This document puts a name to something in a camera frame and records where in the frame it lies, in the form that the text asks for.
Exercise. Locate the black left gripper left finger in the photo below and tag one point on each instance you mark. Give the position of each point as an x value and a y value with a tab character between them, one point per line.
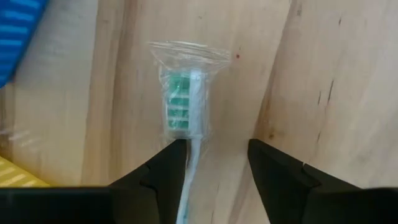
161	186

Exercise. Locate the yellow plastic basket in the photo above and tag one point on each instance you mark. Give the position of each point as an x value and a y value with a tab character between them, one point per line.
12	177

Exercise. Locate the blue plastic basket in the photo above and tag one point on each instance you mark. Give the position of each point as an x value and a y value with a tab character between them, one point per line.
15	34

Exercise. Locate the toothbrush with green bristles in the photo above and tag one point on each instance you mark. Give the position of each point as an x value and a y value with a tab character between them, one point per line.
196	93

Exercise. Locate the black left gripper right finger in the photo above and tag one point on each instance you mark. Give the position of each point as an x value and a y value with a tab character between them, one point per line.
276	180

